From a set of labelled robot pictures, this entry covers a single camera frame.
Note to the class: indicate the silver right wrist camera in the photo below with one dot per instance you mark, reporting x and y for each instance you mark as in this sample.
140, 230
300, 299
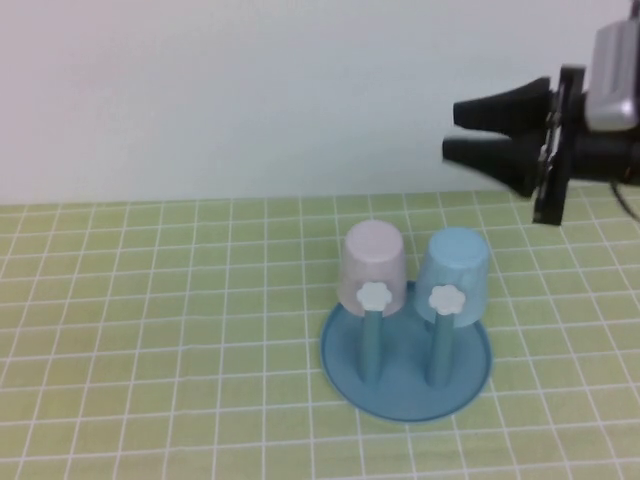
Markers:
615, 80

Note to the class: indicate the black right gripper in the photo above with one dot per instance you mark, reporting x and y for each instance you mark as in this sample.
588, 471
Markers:
560, 150

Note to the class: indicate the blue cup stand white caps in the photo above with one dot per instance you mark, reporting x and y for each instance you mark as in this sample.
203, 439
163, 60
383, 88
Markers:
405, 400

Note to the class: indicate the light blue plastic cup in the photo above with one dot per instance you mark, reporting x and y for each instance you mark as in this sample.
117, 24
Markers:
452, 265

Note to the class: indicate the pale pink plastic cup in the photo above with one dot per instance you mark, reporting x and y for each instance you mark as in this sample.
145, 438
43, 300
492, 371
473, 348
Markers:
372, 260

